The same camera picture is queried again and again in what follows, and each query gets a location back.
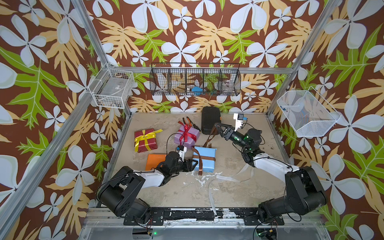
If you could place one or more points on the white satin ribbon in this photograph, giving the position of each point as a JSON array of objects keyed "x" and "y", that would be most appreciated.
[{"x": 231, "y": 178}]

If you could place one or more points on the black hard case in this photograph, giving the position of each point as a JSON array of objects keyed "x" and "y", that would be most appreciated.
[{"x": 210, "y": 116}]

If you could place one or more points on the yellow satin ribbon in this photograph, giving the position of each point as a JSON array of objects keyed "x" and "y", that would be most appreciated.
[{"x": 145, "y": 138}]

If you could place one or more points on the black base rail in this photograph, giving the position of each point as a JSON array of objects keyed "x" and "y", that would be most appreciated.
[{"x": 174, "y": 217}]

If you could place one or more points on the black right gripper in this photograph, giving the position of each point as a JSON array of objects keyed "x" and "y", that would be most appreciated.
[{"x": 231, "y": 130}]

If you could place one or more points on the dark red gift box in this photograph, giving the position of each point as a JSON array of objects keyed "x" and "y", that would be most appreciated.
[{"x": 148, "y": 144}]

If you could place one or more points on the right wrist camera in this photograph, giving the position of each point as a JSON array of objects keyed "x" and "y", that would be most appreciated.
[{"x": 240, "y": 121}]

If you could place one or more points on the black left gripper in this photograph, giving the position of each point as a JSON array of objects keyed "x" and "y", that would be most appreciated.
[{"x": 186, "y": 163}]

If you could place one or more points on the white wire basket left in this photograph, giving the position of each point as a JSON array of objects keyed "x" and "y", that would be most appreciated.
[{"x": 111, "y": 87}]

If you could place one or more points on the black wire basket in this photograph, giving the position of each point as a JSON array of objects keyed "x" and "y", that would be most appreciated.
[{"x": 216, "y": 79}]

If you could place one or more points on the orange gift box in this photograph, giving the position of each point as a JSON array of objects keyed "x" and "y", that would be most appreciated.
[{"x": 153, "y": 161}]

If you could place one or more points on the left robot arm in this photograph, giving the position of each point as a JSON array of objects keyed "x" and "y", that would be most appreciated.
[{"x": 120, "y": 193}]

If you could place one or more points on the brown ribbon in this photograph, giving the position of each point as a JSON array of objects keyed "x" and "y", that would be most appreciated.
[{"x": 208, "y": 143}]

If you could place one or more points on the orange handled pliers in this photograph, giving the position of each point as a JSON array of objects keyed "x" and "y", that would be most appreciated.
[{"x": 187, "y": 121}]

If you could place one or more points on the white wire basket right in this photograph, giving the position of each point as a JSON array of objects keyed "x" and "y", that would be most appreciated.
[{"x": 308, "y": 112}]

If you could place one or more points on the red satin ribbon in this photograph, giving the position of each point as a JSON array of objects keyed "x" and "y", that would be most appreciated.
[{"x": 184, "y": 133}]

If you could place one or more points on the white wire basket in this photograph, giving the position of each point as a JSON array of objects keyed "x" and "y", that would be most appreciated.
[
  {"x": 308, "y": 112},
  {"x": 111, "y": 87}
]

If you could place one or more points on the purple gift box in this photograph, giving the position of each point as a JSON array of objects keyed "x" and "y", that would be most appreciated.
[{"x": 190, "y": 143}]

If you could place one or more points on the blue object in basket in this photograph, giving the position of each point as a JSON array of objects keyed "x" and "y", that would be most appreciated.
[{"x": 197, "y": 91}]

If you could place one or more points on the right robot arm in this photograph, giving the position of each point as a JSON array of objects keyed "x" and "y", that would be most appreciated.
[{"x": 303, "y": 191}]

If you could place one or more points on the light blue gift box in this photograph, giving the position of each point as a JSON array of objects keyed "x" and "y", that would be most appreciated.
[{"x": 206, "y": 158}]

